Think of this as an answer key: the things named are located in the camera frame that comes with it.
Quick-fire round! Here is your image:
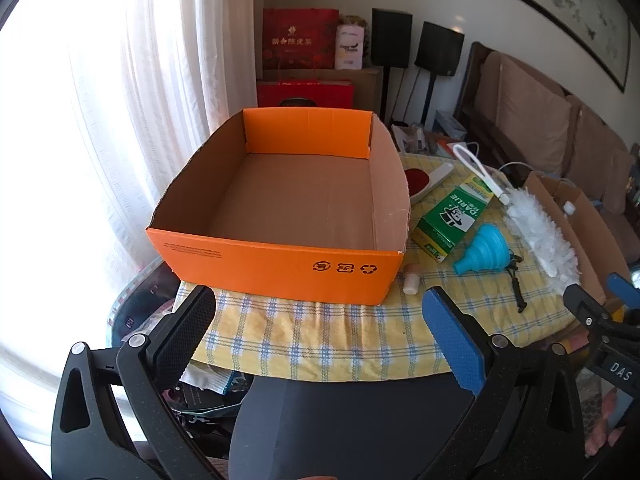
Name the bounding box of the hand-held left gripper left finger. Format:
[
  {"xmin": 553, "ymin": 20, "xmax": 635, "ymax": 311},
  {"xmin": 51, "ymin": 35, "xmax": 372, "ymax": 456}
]
[{"xmin": 50, "ymin": 285, "xmax": 217, "ymax": 480}]

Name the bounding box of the yellow plaid tablecloth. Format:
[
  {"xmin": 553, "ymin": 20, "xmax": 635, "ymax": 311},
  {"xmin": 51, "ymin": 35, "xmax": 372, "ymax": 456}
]
[{"xmin": 177, "ymin": 152, "xmax": 576, "ymax": 380}]

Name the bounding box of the framed ink painting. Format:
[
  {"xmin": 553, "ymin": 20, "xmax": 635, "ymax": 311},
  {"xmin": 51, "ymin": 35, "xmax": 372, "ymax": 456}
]
[{"xmin": 474, "ymin": 0, "xmax": 632, "ymax": 93}]

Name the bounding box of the red gift box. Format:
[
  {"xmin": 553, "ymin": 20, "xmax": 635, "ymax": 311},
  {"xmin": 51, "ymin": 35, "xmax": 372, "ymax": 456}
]
[{"xmin": 256, "ymin": 80, "xmax": 356, "ymax": 109}]

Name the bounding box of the red lint brush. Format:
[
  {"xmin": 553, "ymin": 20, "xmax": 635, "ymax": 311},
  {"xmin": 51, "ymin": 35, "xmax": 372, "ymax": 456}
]
[{"xmin": 404, "ymin": 162, "xmax": 456, "ymax": 205}]

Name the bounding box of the black star knob tool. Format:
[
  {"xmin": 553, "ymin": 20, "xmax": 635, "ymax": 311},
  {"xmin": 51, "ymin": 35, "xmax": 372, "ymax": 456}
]
[{"xmin": 505, "ymin": 252, "xmax": 528, "ymax": 313}]

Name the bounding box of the orange cardboard box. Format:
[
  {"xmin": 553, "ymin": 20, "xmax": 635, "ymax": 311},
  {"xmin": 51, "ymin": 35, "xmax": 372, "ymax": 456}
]
[{"xmin": 146, "ymin": 107, "xmax": 412, "ymax": 307}]

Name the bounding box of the open brown cardboard box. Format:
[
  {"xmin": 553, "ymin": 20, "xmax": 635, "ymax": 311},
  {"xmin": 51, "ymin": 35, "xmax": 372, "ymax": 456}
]
[{"xmin": 522, "ymin": 172, "xmax": 633, "ymax": 311}]

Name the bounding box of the light blue box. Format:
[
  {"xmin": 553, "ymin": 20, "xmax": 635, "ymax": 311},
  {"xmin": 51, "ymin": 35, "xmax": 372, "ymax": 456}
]
[{"xmin": 434, "ymin": 110, "xmax": 468, "ymax": 141}]

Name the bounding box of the white sheer curtain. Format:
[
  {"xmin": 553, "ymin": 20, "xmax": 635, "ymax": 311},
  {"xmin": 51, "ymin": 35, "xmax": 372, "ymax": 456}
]
[{"xmin": 0, "ymin": 0, "xmax": 266, "ymax": 411}]

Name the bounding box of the green toothpaste box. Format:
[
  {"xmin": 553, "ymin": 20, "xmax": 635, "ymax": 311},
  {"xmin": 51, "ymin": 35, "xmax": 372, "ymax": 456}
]
[{"xmin": 412, "ymin": 174, "xmax": 496, "ymax": 263}]

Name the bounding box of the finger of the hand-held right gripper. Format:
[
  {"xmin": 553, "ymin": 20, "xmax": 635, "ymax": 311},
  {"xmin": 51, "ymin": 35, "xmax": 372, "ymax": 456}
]
[
  {"xmin": 563, "ymin": 283, "xmax": 618, "ymax": 333},
  {"xmin": 606, "ymin": 272, "xmax": 640, "ymax": 309}
]

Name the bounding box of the small box with papers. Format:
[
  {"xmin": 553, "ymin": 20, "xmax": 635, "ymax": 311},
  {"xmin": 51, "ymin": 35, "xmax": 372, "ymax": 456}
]
[{"xmin": 436, "ymin": 136, "xmax": 482, "ymax": 160}]

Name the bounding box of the white printed paper bag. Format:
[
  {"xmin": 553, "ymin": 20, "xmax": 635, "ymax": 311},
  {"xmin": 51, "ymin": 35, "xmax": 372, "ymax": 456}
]
[{"xmin": 390, "ymin": 122, "xmax": 429, "ymax": 154}]

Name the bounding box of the white fluffy duster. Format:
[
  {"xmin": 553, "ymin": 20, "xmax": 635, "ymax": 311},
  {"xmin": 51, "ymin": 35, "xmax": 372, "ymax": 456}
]
[{"xmin": 452, "ymin": 144, "xmax": 583, "ymax": 295}]

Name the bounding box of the large brown cardboard box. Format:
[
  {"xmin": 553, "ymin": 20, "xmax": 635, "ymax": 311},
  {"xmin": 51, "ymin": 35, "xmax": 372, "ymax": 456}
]
[{"xmin": 262, "ymin": 66, "xmax": 383, "ymax": 121}]

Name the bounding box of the pink white paper bag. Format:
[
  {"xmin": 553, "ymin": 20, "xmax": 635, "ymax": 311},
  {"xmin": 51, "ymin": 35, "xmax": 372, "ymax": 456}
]
[{"xmin": 336, "ymin": 24, "xmax": 365, "ymax": 71}]

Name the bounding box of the blue collapsible funnel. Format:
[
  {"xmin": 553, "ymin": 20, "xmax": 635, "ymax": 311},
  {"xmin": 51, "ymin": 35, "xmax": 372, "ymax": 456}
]
[{"xmin": 453, "ymin": 224, "xmax": 511, "ymax": 276}]

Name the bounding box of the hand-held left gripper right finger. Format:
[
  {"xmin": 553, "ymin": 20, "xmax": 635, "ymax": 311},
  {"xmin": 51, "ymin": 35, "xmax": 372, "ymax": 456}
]
[{"xmin": 422, "ymin": 286, "xmax": 586, "ymax": 480}]

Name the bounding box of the brown sofa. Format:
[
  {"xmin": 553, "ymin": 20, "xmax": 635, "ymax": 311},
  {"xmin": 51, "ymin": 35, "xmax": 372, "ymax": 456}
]
[{"xmin": 457, "ymin": 42, "xmax": 640, "ymax": 251}]

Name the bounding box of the red gift bag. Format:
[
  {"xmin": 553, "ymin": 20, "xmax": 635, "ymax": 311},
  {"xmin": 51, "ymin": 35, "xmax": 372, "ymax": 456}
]
[{"xmin": 262, "ymin": 8, "xmax": 340, "ymax": 71}]

